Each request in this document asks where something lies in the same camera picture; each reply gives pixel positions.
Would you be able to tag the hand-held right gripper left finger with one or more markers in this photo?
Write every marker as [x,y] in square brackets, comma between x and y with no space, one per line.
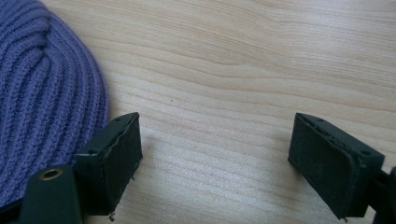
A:
[109,168]

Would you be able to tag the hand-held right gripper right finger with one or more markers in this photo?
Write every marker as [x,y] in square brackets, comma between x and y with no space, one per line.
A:
[330,168]

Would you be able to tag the purple knitted garment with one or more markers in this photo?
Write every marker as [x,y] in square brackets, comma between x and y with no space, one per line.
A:
[40,93]

